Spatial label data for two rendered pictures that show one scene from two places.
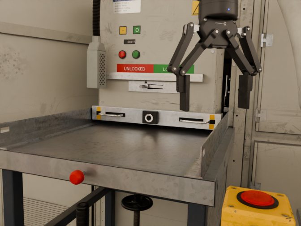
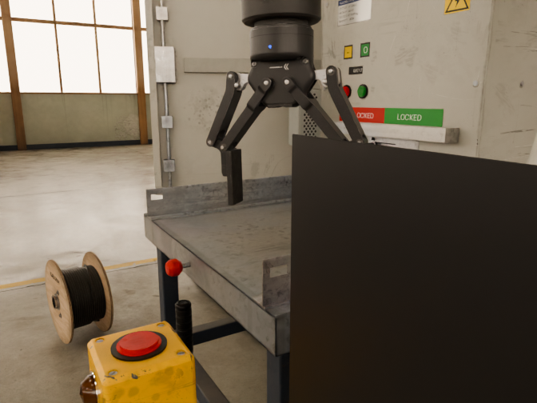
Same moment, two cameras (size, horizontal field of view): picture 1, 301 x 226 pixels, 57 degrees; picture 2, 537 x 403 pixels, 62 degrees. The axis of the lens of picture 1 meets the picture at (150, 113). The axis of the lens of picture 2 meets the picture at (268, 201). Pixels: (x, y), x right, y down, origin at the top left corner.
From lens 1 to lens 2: 0.49 m
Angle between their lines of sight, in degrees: 39
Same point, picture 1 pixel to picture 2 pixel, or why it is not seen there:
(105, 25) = (328, 46)
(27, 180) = not seen: hidden behind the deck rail
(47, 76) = (261, 125)
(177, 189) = (246, 315)
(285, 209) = (133, 368)
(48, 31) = not seen: hidden behind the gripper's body
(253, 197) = (126, 341)
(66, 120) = (256, 189)
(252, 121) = not seen: outside the picture
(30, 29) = (236, 63)
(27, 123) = (189, 190)
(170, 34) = (410, 54)
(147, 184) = (226, 297)
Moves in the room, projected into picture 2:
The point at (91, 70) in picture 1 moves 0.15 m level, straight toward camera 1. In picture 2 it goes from (292, 119) to (265, 121)
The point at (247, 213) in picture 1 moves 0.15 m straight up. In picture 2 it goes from (93, 354) to (77, 190)
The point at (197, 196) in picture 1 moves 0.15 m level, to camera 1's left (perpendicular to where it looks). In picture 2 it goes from (261, 333) to (189, 301)
